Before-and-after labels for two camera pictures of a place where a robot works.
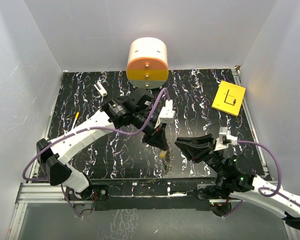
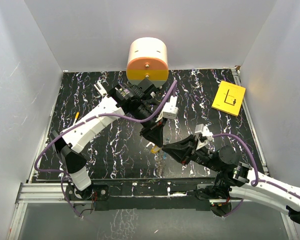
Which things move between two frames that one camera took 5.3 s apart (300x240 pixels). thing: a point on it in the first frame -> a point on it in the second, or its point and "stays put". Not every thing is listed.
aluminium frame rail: [43, 193] stays put
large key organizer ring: [168, 165] -> [159, 165]
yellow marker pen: [75, 119] stays put
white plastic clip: [100, 88] stays put
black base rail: [124, 193] stays put
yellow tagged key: [163, 153] -> [155, 149]
